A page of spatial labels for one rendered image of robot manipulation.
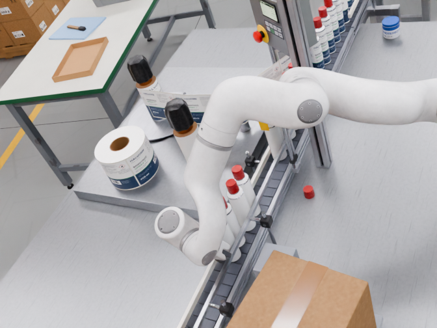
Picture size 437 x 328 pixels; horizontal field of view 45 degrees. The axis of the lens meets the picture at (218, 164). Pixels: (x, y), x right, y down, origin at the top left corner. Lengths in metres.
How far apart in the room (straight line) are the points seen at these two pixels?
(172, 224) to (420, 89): 0.65
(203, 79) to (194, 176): 1.19
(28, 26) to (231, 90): 4.37
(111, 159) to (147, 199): 0.19
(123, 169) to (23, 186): 2.09
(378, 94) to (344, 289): 0.43
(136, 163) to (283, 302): 0.91
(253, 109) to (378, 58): 1.21
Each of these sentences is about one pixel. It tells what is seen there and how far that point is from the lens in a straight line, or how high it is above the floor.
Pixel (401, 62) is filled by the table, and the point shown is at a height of 0.83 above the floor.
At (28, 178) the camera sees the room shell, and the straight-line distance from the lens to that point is 3.99.
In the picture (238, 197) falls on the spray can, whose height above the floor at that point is 1.04.
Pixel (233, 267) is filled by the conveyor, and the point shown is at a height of 0.88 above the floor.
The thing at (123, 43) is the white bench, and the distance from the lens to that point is 3.13.
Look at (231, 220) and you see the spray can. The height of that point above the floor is 1.01.
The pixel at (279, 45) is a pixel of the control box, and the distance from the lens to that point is 1.59.
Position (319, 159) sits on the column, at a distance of 1.82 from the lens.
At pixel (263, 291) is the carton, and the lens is 1.23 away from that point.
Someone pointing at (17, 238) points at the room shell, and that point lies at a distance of 3.59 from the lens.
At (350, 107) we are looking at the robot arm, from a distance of 1.22.
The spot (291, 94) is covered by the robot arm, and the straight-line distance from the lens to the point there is 1.11.
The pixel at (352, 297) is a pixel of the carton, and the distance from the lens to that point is 1.19.
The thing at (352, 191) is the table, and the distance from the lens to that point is 1.76.
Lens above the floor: 2.14
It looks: 41 degrees down
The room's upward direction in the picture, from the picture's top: 23 degrees counter-clockwise
